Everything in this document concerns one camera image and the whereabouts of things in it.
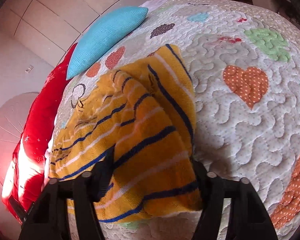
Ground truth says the yellow striped knit clothing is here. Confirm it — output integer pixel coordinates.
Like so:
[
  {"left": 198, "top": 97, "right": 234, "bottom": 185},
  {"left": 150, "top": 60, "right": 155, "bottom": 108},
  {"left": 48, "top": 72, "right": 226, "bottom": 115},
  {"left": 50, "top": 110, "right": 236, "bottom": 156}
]
[{"left": 49, "top": 44, "right": 202, "bottom": 223}]

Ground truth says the red embroidered pillow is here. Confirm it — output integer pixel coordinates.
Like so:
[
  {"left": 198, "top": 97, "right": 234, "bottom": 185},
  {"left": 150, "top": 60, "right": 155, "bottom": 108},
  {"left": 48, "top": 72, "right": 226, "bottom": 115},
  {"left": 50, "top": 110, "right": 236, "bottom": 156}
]
[{"left": 1, "top": 44, "right": 76, "bottom": 223}]

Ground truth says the patchwork quilted bedspread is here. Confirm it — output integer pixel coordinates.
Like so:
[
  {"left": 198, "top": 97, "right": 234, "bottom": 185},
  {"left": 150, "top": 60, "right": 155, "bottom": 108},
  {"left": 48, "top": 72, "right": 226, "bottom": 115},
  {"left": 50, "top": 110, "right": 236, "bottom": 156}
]
[{"left": 53, "top": 0, "right": 300, "bottom": 239}]

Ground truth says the white glossy wardrobe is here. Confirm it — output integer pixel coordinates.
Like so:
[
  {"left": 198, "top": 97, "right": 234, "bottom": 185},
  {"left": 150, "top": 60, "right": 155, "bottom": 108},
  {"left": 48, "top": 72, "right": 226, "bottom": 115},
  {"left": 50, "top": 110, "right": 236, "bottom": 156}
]
[{"left": 0, "top": 0, "right": 166, "bottom": 68}]

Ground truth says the blue knit pillow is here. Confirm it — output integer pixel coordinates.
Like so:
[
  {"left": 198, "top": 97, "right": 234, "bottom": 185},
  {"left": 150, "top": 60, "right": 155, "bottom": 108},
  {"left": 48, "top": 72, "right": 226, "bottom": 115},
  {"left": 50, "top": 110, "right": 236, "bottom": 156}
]
[{"left": 66, "top": 7, "right": 148, "bottom": 80}]

